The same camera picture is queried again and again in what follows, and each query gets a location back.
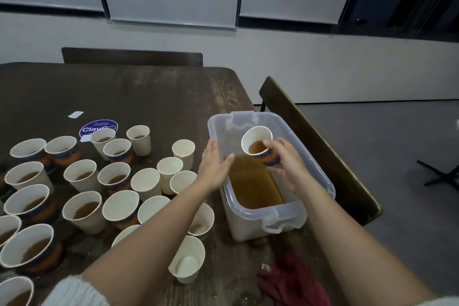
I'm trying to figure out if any round white side table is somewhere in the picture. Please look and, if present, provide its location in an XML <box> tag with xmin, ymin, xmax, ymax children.
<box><xmin>416</xmin><ymin>119</ymin><xmax>459</xmax><ymax>192</ymax></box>

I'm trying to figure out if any person's left forearm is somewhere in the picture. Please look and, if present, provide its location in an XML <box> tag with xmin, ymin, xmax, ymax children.
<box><xmin>39</xmin><ymin>187</ymin><xmax>216</xmax><ymax>306</ymax></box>

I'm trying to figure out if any round blue sticker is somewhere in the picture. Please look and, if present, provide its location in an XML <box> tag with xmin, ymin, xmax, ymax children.
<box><xmin>79</xmin><ymin>119</ymin><xmax>119</xmax><ymax>143</ymax></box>

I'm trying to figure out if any dark wooden table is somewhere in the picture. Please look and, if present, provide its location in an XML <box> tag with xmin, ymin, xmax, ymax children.
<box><xmin>0</xmin><ymin>63</ymin><xmax>345</xmax><ymax>306</ymax></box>

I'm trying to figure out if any group of paper cups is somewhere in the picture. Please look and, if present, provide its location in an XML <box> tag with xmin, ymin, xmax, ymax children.
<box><xmin>0</xmin><ymin>125</ymin><xmax>198</xmax><ymax>306</ymax></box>

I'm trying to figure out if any dark red cloth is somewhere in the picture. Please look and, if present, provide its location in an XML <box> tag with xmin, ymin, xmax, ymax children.
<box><xmin>257</xmin><ymin>252</ymin><xmax>332</xmax><ymax>306</ymax></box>

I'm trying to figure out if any orange blue patterned paper cup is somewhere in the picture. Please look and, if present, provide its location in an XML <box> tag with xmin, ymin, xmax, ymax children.
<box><xmin>240</xmin><ymin>126</ymin><xmax>281</xmax><ymax>167</ymax></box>

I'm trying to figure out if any person's right forearm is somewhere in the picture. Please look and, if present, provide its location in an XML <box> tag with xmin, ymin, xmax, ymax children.
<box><xmin>294</xmin><ymin>180</ymin><xmax>459</xmax><ymax>306</ymax></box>

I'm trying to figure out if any person's left hand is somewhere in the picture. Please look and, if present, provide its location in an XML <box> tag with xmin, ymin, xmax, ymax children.
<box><xmin>195</xmin><ymin>139</ymin><xmax>236</xmax><ymax>197</ymax></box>

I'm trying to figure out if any white paper cup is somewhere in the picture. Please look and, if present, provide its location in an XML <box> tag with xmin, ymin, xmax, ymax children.
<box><xmin>171</xmin><ymin>139</ymin><xmax>197</xmax><ymax>172</ymax></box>
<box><xmin>156</xmin><ymin>156</ymin><xmax>185</xmax><ymax>196</ymax></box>

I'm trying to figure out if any person's right hand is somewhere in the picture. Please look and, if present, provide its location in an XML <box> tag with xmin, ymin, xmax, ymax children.
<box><xmin>263</xmin><ymin>137</ymin><xmax>313</xmax><ymax>196</ymax></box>

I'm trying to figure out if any dark wooden chair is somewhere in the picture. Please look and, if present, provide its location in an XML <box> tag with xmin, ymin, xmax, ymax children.
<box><xmin>259</xmin><ymin>76</ymin><xmax>383</xmax><ymax>226</ymax></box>
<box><xmin>61</xmin><ymin>47</ymin><xmax>204</xmax><ymax>68</ymax></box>

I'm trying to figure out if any clear plastic storage bin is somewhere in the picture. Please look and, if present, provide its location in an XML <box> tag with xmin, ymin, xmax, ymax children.
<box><xmin>207</xmin><ymin>110</ymin><xmax>337</xmax><ymax>243</ymax></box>

